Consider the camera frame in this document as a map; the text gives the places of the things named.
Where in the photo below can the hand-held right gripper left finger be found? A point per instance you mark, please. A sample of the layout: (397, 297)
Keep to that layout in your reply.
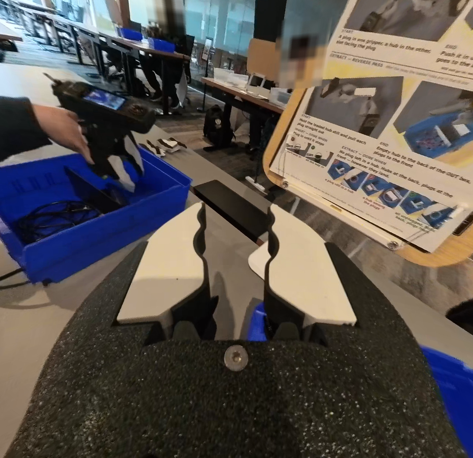
(166, 273)

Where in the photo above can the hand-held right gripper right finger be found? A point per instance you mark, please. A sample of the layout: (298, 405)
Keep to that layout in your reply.
(306, 277)

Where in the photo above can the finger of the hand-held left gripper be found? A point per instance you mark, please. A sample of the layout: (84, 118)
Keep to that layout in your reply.
(122, 173)
(133, 153)

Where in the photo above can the blue plastic bin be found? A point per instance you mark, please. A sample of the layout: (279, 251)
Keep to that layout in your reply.
(111, 236)
(451, 391)

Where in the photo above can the person's left forearm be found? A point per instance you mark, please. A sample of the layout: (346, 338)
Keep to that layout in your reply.
(18, 129)

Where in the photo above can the person's left hand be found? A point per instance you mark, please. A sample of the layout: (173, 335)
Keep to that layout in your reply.
(62, 129)

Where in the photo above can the black white wavy part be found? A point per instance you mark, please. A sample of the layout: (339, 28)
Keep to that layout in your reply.
(151, 149)
(172, 144)

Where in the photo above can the black divider panel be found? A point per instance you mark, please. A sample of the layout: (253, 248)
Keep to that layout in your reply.
(92, 192)

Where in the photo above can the long office table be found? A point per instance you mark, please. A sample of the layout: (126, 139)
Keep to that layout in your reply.
(111, 40)

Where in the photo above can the small blue bin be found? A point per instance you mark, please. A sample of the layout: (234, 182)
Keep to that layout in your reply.
(131, 33)
(162, 45)

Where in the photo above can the black backpack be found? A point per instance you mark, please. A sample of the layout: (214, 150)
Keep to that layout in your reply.
(218, 125)

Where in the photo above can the clear plastic container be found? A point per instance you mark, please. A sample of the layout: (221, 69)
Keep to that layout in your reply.
(229, 76)

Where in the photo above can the wooden office table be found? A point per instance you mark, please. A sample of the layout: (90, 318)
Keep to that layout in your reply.
(240, 92)

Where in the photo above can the instruction sheet on stand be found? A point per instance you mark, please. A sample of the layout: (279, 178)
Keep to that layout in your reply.
(436, 258)

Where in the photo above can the wooden display stand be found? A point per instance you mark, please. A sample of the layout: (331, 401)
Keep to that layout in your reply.
(262, 59)

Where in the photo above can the instruction poster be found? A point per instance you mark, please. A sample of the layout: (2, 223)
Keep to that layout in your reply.
(388, 132)

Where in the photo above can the black display board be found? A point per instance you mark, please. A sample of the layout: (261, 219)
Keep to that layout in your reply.
(270, 18)

